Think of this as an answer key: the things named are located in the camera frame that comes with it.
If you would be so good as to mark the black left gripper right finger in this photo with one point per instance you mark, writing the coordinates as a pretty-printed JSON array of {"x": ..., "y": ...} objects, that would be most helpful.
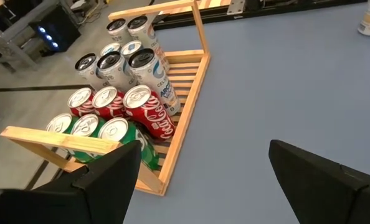
[{"x": 322, "y": 196}]

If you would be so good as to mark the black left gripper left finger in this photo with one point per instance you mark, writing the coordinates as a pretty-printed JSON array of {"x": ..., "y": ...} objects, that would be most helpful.
[{"x": 79, "y": 202}]

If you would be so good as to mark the red Coca-Cola can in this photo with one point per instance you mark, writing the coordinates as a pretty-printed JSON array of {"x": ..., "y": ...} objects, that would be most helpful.
[
  {"x": 104, "y": 97},
  {"x": 136, "y": 96},
  {"x": 79, "y": 97}
]

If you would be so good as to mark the slatted wooden shelf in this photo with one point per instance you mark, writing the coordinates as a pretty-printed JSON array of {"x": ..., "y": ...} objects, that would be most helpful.
[{"x": 186, "y": 124}]

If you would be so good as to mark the Celsius Tropical Vibe can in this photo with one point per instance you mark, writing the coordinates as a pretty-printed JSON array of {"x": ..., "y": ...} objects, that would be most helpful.
[{"x": 137, "y": 22}]

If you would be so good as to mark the device with teal lights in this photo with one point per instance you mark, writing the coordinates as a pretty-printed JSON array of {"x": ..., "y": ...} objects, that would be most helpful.
[{"x": 60, "y": 31}]

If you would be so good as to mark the grey metal desk frame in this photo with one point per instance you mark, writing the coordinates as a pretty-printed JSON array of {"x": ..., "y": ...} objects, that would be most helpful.
[{"x": 24, "y": 21}]

